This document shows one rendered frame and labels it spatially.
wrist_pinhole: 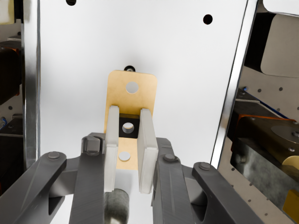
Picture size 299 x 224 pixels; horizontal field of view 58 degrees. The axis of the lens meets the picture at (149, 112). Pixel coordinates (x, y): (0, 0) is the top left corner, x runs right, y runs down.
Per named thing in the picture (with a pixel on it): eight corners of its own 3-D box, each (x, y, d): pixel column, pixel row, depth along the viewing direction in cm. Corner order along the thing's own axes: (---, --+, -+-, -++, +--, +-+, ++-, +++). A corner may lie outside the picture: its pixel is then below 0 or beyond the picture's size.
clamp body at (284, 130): (242, 110, 63) (368, 212, 30) (192, 106, 62) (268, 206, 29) (248, 83, 61) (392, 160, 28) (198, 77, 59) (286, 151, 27)
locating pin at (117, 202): (127, 203, 34) (127, 244, 28) (102, 202, 34) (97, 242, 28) (130, 182, 33) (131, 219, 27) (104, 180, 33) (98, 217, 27)
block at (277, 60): (249, 55, 59) (351, 86, 32) (196, 49, 57) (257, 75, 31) (257, 20, 56) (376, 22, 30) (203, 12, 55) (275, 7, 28)
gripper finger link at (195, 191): (159, 178, 13) (217, 182, 14) (151, 135, 18) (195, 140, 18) (155, 203, 14) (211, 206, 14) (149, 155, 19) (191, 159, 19)
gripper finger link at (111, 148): (113, 193, 15) (100, 192, 15) (115, 140, 22) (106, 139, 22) (118, 146, 14) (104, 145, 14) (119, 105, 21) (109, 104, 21)
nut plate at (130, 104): (144, 169, 24) (145, 176, 22) (100, 166, 23) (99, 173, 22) (158, 74, 21) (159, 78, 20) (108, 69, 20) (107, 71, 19)
